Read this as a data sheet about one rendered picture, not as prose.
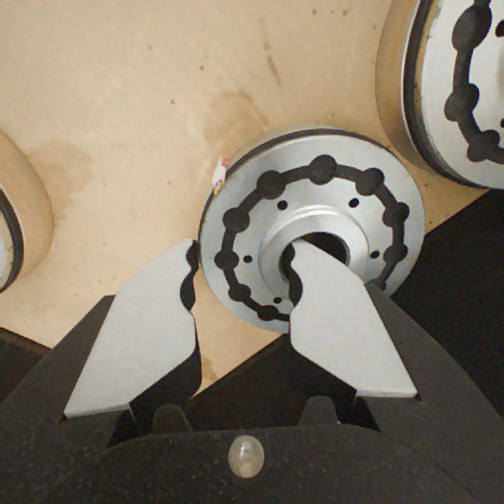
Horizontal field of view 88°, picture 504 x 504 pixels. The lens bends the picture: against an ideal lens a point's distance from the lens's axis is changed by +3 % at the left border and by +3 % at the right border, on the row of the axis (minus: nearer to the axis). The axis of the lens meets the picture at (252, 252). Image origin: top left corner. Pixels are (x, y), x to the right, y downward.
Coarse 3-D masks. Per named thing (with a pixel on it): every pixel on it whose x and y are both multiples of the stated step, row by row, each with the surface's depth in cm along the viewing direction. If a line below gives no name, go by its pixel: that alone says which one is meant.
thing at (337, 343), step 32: (288, 256) 12; (320, 256) 10; (320, 288) 9; (352, 288) 9; (320, 320) 7; (352, 320) 7; (288, 352) 7; (320, 352) 7; (352, 352) 7; (384, 352) 7; (320, 384) 6; (352, 384) 6; (384, 384) 6
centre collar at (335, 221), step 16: (304, 208) 11; (320, 208) 10; (336, 208) 11; (288, 224) 10; (304, 224) 10; (320, 224) 10; (336, 224) 11; (352, 224) 11; (272, 240) 11; (288, 240) 11; (352, 240) 11; (272, 256) 11; (352, 256) 11; (368, 256) 11; (272, 272) 12; (272, 288) 12; (288, 288) 12
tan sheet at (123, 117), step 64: (0, 0) 9; (64, 0) 10; (128, 0) 10; (192, 0) 10; (256, 0) 10; (320, 0) 10; (384, 0) 10; (0, 64) 10; (64, 64) 10; (128, 64) 11; (192, 64) 11; (256, 64) 11; (320, 64) 11; (0, 128) 11; (64, 128) 12; (128, 128) 12; (192, 128) 12; (256, 128) 12; (64, 192) 13; (128, 192) 13; (192, 192) 13; (448, 192) 14; (64, 256) 15; (128, 256) 15; (0, 320) 17; (64, 320) 17
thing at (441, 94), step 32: (448, 0) 8; (480, 0) 8; (448, 32) 8; (480, 32) 8; (416, 64) 9; (448, 64) 8; (480, 64) 8; (416, 96) 9; (448, 96) 9; (480, 96) 9; (448, 128) 9; (480, 128) 9; (448, 160) 10; (480, 160) 10
